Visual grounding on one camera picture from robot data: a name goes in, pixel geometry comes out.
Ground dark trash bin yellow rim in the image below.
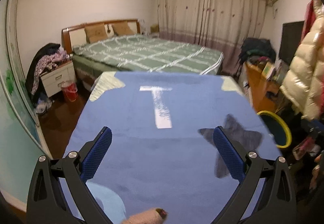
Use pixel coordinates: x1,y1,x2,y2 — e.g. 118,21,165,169
256,110,291,148

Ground brown pillow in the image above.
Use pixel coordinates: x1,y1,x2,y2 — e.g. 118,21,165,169
84,24,107,43
111,22,134,36

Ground green book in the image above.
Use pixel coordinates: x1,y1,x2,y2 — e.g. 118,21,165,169
262,62,275,80

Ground black television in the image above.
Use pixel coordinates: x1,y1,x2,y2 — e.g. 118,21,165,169
278,21,305,66

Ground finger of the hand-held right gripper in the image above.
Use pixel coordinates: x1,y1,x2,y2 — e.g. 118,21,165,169
304,118,324,139

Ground wooden headboard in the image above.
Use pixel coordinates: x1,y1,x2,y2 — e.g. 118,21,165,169
61,19,141,55

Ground pink patterned cloth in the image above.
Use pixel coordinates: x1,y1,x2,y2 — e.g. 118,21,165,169
294,136,321,161

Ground floral cloth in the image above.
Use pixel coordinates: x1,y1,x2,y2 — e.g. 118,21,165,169
34,50,69,88

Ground red waste basket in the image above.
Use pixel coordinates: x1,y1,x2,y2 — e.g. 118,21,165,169
61,81,77,102

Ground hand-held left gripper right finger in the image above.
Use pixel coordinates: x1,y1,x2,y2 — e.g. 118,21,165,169
210,126,296,224

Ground pink fuzzy knit cloth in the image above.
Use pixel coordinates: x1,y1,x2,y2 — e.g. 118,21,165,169
121,207,167,224

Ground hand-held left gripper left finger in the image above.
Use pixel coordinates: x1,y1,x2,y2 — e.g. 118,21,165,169
27,126,113,224

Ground beige and mauve curtain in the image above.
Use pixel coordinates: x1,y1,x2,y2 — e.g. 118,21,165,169
156,0,269,70

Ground cream puffer jacket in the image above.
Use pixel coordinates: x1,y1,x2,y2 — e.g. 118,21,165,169
280,1,324,120

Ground pile of clothes on nightstand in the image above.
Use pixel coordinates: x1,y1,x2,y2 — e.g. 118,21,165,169
25,43,62,98

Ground bed with green plaid cover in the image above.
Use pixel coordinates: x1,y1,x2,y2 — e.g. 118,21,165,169
72,34,224,76

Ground pile of dark clothes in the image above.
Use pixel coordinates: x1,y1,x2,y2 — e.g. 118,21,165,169
239,38,276,65

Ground wooden cabinet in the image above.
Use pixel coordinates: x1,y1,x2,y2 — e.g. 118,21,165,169
244,60,282,113

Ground white tape mark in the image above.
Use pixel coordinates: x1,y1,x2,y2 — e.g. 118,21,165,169
139,86,173,129

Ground plastic bags on floor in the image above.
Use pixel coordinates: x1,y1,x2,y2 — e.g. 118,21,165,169
35,99,52,114

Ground wardrobe with painted sliding doors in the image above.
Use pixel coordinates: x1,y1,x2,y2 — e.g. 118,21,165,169
0,0,51,204

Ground white nightstand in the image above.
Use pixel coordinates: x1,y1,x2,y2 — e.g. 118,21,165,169
40,59,76,98

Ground blue star-print blanket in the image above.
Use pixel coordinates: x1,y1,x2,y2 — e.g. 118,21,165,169
62,71,282,224

